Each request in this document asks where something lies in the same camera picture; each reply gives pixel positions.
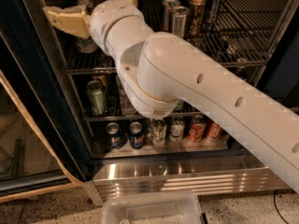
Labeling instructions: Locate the left orange can bottom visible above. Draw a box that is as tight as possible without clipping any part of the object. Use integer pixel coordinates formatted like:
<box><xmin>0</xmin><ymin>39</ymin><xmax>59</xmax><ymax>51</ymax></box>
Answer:
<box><xmin>188</xmin><ymin>115</ymin><xmax>206</xmax><ymax>143</ymax></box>

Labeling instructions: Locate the wire shelf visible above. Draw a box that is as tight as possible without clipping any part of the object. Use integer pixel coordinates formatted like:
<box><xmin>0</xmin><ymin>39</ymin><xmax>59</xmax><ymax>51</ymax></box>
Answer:
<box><xmin>62</xmin><ymin>0</ymin><xmax>288</xmax><ymax>70</ymax></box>
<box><xmin>72</xmin><ymin>66</ymin><xmax>265</xmax><ymax>123</ymax></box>

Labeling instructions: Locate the top wire shelf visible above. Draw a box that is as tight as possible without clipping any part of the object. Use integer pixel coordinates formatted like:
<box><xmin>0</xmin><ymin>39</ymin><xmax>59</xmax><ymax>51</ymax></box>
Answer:
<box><xmin>62</xmin><ymin>0</ymin><xmax>288</xmax><ymax>70</ymax></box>

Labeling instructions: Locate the silver red bull can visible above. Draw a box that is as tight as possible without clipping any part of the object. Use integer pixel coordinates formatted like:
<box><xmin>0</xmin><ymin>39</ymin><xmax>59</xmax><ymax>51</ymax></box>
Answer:
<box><xmin>161</xmin><ymin>0</ymin><xmax>180</xmax><ymax>32</ymax></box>
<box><xmin>171</xmin><ymin>6</ymin><xmax>189</xmax><ymax>38</ymax></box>

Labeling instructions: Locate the open glass fridge door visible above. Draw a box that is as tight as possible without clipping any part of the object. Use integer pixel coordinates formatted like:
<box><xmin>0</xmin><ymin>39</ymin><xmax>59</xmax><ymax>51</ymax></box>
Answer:
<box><xmin>0</xmin><ymin>37</ymin><xmax>82</xmax><ymax>203</ymax></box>

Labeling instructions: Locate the front gold tall can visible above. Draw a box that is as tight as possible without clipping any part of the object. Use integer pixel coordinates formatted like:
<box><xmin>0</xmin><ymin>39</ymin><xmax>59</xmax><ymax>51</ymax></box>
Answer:
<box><xmin>188</xmin><ymin>0</ymin><xmax>206</xmax><ymax>36</ymax></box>

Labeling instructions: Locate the right Pepsi can bottom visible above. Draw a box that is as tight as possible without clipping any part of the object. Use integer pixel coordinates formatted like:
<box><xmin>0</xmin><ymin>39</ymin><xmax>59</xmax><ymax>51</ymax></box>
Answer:
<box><xmin>129</xmin><ymin>121</ymin><xmax>144</xmax><ymax>149</ymax></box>

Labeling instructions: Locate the green can middle shelf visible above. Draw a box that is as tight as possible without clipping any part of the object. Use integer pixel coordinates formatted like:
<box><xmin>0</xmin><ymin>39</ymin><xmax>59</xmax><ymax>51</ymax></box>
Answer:
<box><xmin>87</xmin><ymin>80</ymin><xmax>106</xmax><ymax>116</ymax></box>

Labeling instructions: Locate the brown glass drink bottle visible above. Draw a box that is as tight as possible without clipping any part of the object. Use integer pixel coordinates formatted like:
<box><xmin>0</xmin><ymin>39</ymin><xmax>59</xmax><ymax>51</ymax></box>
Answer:
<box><xmin>233</xmin><ymin>58</ymin><xmax>248</xmax><ymax>80</ymax></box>

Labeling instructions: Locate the right 7up can bottom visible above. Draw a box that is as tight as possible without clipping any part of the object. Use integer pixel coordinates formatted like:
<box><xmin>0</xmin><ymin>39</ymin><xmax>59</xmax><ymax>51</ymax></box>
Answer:
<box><xmin>168</xmin><ymin>117</ymin><xmax>185</xmax><ymax>143</ymax></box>

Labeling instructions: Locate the clear plastic water bottle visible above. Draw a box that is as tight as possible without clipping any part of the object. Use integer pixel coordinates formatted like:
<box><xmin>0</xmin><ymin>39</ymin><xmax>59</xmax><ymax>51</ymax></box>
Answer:
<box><xmin>116</xmin><ymin>77</ymin><xmax>136</xmax><ymax>116</ymax></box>

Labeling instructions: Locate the pepsi can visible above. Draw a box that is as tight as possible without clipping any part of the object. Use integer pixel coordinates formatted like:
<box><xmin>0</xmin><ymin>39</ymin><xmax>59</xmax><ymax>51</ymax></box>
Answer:
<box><xmin>106</xmin><ymin>122</ymin><xmax>122</xmax><ymax>149</ymax></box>
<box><xmin>129</xmin><ymin>121</ymin><xmax>144</xmax><ymax>149</ymax></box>

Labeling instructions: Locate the black tall energy can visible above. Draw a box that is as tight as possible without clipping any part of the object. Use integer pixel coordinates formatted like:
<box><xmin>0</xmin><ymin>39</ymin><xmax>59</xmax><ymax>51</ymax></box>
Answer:
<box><xmin>205</xmin><ymin>0</ymin><xmax>222</xmax><ymax>24</ymax></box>

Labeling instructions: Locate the clear plastic bin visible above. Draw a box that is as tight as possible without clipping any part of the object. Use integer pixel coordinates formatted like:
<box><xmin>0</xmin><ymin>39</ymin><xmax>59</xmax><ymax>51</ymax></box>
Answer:
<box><xmin>101</xmin><ymin>191</ymin><xmax>208</xmax><ymax>224</ymax></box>

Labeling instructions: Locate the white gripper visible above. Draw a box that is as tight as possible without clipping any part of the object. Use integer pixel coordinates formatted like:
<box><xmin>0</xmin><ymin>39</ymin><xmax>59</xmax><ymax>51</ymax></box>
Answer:
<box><xmin>43</xmin><ymin>0</ymin><xmax>144</xmax><ymax>55</ymax></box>

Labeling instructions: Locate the black floor cable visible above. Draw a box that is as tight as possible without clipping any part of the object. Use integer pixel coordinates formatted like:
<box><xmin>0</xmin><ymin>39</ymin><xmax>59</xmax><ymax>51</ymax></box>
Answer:
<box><xmin>273</xmin><ymin>189</ymin><xmax>299</xmax><ymax>224</ymax></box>

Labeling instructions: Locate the middle wire shelf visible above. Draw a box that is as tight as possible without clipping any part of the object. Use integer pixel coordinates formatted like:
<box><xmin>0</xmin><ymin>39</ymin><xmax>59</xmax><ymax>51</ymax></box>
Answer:
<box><xmin>72</xmin><ymin>66</ymin><xmax>265</xmax><ymax>123</ymax></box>

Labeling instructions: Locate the stainless steel fridge base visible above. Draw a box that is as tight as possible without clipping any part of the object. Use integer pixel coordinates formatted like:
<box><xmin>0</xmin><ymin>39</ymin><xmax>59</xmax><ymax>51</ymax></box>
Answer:
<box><xmin>83</xmin><ymin>155</ymin><xmax>288</xmax><ymax>205</ymax></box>

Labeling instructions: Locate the front silver Red Bull can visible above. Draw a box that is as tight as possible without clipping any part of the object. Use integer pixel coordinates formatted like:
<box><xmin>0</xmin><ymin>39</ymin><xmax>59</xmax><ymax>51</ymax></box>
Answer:
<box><xmin>171</xmin><ymin>6</ymin><xmax>189</xmax><ymax>38</ymax></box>

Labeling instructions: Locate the left Pepsi can bottom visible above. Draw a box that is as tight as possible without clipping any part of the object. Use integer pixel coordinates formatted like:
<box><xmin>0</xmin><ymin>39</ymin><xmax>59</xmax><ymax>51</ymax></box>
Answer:
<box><xmin>106</xmin><ymin>122</ymin><xmax>122</xmax><ymax>149</ymax></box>

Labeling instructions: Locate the left 7up can bottom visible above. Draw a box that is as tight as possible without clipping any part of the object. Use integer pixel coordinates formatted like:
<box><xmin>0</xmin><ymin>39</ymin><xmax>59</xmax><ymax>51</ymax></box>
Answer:
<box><xmin>151</xmin><ymin>119</ymin><xmax>166</xmax><ymax>146</ymax></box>

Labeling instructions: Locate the green Mountain Dew can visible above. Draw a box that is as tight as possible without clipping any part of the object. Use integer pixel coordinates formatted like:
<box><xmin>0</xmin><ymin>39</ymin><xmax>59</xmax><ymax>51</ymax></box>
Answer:
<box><xmin>174</xmin><ymin>100</ymin><xmax>185</xmax><ymax>112</ymax></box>

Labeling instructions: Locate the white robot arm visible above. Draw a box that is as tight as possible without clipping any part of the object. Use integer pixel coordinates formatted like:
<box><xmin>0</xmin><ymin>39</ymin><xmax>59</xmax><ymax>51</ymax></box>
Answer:
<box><xmin>43</xmin><ymin>0</ymin><xmax>299</xmax><ymax>191</ymax></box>

